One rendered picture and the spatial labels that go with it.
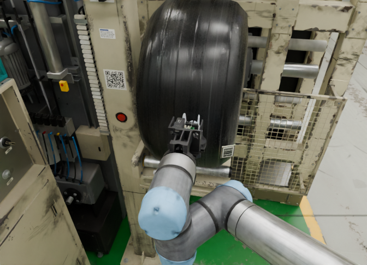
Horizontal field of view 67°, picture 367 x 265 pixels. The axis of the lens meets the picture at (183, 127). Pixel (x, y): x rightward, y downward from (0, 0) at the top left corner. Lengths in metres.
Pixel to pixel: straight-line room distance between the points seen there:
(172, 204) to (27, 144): 0.82
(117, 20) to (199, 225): 0.64
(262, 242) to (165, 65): 0.48
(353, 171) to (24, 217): 2.34
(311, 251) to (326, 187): 1.98
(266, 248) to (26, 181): 0.91
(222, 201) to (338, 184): 2.00
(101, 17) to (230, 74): 0.43
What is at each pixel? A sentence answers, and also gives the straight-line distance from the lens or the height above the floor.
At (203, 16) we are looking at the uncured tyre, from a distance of 0.83.
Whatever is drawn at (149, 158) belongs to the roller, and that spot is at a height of 0.92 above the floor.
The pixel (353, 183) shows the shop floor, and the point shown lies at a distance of 2.59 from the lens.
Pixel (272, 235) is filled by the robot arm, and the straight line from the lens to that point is 0.51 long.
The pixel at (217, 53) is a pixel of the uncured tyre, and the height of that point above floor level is 1.39.
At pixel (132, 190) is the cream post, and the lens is 1.38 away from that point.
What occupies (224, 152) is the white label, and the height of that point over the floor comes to 1.11.
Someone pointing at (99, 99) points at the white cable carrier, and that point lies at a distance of 1.10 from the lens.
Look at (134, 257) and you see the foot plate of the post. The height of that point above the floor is 0.01.
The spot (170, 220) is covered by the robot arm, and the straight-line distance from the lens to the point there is 0.45.
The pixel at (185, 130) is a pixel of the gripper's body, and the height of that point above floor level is 1.31.
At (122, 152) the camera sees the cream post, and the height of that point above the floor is 0.87.
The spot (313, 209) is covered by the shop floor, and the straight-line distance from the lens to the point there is 2.27.
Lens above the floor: 1.68
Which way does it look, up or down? 38 degrees down
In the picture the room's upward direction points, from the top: straight up
